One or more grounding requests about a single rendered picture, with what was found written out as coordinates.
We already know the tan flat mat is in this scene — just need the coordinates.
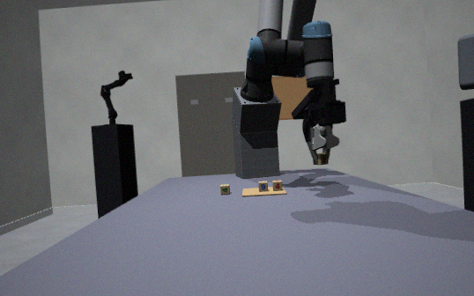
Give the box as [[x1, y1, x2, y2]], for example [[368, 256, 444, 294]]
[[242, 187, 287, 196]]

